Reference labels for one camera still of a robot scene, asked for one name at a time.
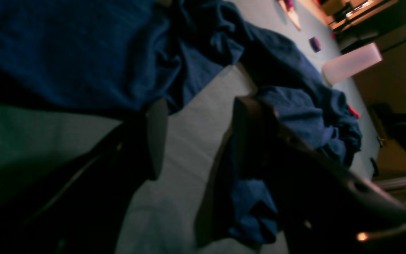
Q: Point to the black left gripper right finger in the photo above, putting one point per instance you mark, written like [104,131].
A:
[323,208]

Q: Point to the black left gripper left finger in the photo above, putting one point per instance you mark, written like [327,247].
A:
[79,207]

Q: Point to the dark blue t-shirt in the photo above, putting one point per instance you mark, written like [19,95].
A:
[112,58]

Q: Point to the translucent plastic cup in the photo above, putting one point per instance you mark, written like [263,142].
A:
[345,66]

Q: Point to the purple tape roll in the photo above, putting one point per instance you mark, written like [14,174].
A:
[315,44]

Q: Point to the white paper card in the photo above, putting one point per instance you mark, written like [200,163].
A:
[289,8]

